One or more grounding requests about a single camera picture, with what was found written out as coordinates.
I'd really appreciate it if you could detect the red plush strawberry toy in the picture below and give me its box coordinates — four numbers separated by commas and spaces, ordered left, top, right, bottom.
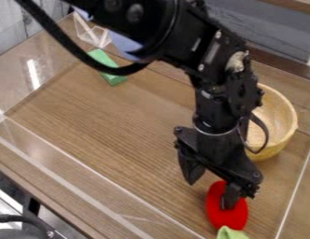
205, 180, 249, 231

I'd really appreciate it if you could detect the black table frame bracket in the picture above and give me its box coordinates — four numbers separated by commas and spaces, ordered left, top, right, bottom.
24, 195, 68, 239

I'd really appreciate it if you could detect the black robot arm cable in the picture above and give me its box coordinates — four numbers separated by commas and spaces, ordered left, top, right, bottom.
13, 0, 150, 77

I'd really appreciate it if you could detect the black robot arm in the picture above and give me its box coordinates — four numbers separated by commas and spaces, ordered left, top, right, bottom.
69, 0, 264, 209

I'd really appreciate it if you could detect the clear acrylic corner bracket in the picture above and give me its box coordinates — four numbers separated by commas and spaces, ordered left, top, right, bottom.
73, 13, 112, 49

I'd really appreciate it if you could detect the wooden bowl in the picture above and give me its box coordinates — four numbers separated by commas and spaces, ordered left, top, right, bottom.
246, 84, 300, 162

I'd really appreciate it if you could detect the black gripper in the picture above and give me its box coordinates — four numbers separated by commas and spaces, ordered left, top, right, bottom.
174, 126, 264, 210

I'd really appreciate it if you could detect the green foam block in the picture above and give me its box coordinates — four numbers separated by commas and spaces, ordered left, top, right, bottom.
88, 48, 129, 87

